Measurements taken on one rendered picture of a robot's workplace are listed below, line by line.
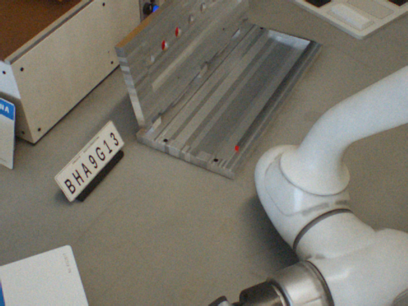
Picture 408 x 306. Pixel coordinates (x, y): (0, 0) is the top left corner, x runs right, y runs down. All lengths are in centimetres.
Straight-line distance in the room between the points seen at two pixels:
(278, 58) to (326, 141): 52
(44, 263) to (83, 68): 47
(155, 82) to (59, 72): 18
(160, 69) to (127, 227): 31
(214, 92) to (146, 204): 30
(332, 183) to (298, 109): 38
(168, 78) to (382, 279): 55
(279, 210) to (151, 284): 23
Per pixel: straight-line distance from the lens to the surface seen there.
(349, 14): 142
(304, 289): 72
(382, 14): 146
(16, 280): 81
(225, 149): 102
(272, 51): 126
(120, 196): 98
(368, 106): 67
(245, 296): 73
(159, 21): 104
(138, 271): 89
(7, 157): 107
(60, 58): 108
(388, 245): 77
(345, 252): 75
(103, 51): 118
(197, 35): 116
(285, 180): 79
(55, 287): 79
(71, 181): 97
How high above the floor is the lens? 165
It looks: 46 degrees down
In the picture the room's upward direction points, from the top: straight up
